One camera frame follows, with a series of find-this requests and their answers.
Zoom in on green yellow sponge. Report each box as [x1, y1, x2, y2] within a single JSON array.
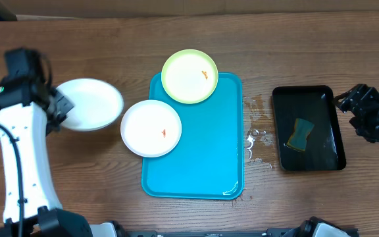
[[286, 118, 315, 152]]

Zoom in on white plate with stain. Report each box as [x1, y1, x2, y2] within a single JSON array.
[[120, 99, 182, 157]]

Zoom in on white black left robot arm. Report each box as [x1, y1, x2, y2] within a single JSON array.
[[0, 76, 126, 237]]

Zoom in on black rectangular water tray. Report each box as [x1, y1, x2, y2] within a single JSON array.
[[272, 85, 346, 171]]

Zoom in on teal plastic tray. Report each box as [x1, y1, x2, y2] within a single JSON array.
[[141, 72, 245, 200]]

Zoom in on light green plate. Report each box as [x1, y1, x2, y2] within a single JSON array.
[[161, 49, 218, 104]]

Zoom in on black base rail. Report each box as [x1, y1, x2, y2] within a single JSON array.
[[123, 227, 358, 237]]

